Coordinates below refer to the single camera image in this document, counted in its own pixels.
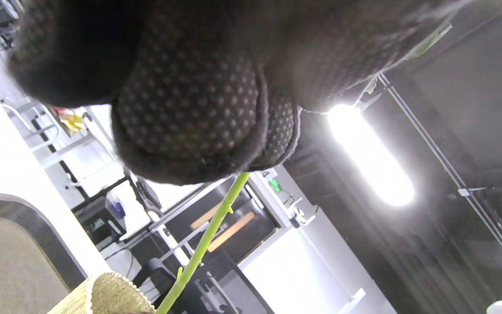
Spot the person's left hand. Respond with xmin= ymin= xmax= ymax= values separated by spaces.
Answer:
xmin=7 ymin=0 xmax=474 ymax=186

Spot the red and yellow figure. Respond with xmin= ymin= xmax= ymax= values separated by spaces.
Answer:
xmin=57 ymin=108 xmax=86 ymax=133

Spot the long ceiling light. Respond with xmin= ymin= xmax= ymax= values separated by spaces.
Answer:
xmin=327 ymin=104 xmax=416 ymax=208

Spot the black office chair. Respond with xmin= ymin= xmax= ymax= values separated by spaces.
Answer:
xmin=146 ymin=253 xmax=275 ymax=314

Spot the gold ribbed flower pot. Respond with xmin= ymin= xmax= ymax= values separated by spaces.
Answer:
xmin=47 ymin=271 xmax=156 ymax=314

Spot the dark brown plastic tray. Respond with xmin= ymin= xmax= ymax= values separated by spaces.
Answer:
xmin=0 ymin=190 xmax=88 ymax=314

